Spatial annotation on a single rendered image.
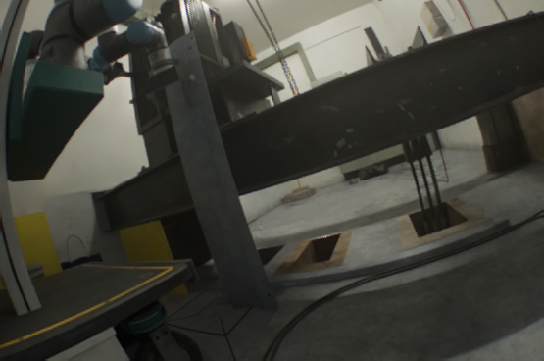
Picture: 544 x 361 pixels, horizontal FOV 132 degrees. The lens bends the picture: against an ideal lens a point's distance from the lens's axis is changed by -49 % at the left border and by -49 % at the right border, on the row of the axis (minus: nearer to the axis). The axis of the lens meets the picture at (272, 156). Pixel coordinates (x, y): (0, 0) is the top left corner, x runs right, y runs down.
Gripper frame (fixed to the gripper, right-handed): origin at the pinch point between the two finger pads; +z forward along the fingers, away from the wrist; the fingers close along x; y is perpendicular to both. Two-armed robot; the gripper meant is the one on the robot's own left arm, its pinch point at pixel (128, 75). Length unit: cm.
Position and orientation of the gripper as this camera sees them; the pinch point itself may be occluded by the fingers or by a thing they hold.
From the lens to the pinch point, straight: 150.1
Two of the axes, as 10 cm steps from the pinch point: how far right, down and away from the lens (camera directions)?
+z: 4.1, -0.5, 9.1
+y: -3.1, -9.5, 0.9
